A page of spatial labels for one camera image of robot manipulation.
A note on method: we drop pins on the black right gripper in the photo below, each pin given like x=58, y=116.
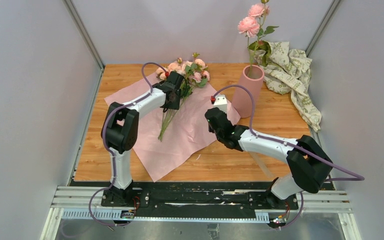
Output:
x=210, y=129

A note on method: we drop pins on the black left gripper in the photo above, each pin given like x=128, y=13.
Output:
x=175, y=105

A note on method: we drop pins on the purple flower bouquet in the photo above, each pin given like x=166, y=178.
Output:
x=195, y=73

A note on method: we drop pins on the pink wrapping paper sheet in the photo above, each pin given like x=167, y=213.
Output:
x=188, y=151

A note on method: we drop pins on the pink cylindrical vase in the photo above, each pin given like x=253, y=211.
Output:
x=252, y=78

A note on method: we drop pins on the beige ribbon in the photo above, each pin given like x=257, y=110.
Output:
x=261, y=165

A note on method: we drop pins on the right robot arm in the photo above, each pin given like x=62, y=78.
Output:
x=308, y=164

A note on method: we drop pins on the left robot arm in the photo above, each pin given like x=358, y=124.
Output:
x=120, y=132

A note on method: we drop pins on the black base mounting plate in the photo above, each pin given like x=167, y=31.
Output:
x=200, y=200

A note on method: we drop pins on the crumpled green patterned cloth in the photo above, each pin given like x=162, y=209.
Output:
x=288, y=71

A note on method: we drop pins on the pink rose stem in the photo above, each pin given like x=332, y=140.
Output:
x=253, y=28

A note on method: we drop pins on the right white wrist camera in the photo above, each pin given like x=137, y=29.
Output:
x=221, y=102

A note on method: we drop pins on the aluminium rail frame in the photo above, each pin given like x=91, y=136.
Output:
x=76, y=213

